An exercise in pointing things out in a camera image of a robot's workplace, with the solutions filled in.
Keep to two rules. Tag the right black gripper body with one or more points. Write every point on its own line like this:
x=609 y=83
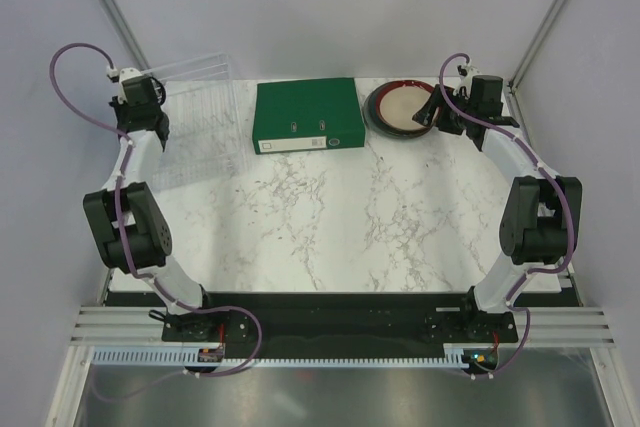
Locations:
x=449 y=123

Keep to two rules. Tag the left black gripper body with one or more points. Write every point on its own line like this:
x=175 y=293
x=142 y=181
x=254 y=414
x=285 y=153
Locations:
x=121 y=114

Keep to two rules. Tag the black red cream plate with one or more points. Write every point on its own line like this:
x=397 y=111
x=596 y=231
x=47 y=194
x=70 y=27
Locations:
x=400 y=100

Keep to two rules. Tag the dark teal plate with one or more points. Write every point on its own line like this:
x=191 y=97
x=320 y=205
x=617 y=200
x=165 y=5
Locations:
x=382 y=128

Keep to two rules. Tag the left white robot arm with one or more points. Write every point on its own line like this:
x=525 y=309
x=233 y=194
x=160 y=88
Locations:
x=128 y=227

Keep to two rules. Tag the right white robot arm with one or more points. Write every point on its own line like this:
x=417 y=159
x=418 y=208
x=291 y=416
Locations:
x=538 y=231

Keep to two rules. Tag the clear plastic dish rack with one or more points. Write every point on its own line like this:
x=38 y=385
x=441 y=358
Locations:
x=205 y=134

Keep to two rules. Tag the green lever arch binder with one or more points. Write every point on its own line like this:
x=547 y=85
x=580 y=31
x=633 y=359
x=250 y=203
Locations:
x=307 y=115

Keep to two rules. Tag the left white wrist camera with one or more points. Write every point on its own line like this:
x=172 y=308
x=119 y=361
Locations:
x=123 y=78

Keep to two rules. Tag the left aluminium frame post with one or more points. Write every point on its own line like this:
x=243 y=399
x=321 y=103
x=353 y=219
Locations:
x=124 y=32

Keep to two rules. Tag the aluminium frame post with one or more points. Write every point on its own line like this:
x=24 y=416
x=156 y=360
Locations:
x=124 y=32
x=545 y=27

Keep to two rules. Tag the right aluminium frame post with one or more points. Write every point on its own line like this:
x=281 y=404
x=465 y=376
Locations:
x=545 y=27

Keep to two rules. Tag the aluminium front rail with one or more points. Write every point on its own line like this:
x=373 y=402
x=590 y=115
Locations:
x=540 y=324

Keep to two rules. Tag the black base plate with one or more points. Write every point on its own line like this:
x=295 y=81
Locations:
x=329 y=323

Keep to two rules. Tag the white slotted cable duct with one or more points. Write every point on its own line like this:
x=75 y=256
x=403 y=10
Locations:
x=193 y=357

